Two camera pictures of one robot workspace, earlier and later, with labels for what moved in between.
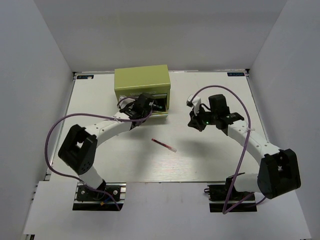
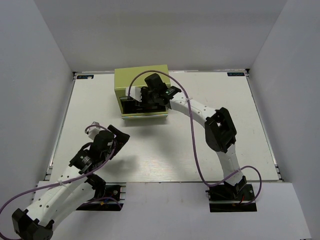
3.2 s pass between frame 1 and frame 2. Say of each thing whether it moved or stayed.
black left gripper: moved
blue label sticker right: stayed
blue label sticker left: stayed
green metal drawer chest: stayed
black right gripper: moved
